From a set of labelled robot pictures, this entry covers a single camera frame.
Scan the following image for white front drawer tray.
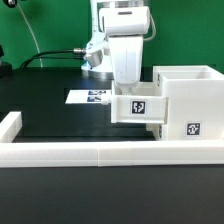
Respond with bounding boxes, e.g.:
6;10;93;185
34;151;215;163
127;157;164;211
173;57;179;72
146;124;166;141

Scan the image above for white drawer tray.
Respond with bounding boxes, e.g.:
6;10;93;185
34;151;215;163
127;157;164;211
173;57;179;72
101;82;167;124
146;124;166;141

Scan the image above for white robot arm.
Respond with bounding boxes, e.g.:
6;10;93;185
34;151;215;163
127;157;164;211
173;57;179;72
81;0;156;87

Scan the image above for thin white cable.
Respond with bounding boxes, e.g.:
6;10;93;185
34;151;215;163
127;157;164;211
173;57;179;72
16;2;44;68

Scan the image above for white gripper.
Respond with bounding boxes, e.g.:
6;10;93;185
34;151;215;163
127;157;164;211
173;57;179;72
108;36;143;86

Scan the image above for white drawer cabinet box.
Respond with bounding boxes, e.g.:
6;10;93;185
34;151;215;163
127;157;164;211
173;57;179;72
153;66;224;141

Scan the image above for black cable with connector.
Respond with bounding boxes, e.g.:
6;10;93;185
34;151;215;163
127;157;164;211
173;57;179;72
19;47;88;69

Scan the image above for white U-shaped boundary frame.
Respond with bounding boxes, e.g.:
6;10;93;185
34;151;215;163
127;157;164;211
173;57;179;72
0;112;224;168

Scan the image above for black raised platform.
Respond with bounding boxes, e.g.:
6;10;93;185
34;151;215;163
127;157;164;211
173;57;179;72
15;104;155;143

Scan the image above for white sheet with markers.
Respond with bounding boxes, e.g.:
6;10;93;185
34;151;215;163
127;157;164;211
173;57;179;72
65;89;111;104

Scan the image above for black device at left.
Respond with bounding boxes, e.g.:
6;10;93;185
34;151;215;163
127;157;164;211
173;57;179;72
0;45;13;77

